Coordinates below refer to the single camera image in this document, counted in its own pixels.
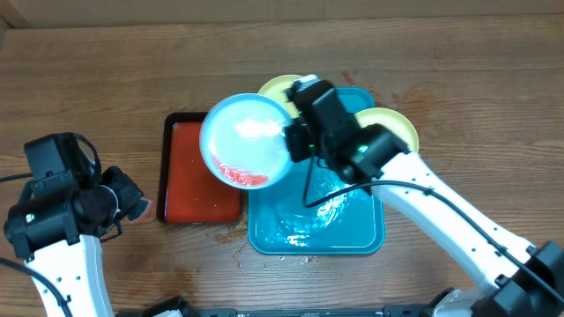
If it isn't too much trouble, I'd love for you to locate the yellow plate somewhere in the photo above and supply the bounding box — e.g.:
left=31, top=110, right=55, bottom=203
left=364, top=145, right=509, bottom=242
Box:
left=354, top=107, right=419, bottom=152
left=258, top=74, right=301, bottom=119

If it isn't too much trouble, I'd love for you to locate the light blue plate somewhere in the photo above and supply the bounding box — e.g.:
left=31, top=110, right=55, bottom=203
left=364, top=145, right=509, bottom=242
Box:
left=199, top=93, right=292, bottom=190

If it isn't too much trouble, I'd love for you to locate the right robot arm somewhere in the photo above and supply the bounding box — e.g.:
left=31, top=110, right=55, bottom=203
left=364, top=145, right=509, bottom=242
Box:
left=284, top=116, right=563, bottom=316

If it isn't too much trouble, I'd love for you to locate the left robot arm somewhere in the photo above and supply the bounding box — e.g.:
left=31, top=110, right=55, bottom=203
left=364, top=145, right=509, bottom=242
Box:
left=4, top=166, right=151, bottom=316

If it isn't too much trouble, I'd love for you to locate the teal plastic serving tray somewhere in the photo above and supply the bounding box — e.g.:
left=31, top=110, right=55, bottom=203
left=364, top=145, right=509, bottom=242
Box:
left=247, top=86, right=386, bottom=256

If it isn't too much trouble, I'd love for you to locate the black tray with red liquid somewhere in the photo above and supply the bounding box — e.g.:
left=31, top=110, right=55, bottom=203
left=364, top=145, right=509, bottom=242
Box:
left=156, top=112, right=241, bottom=225

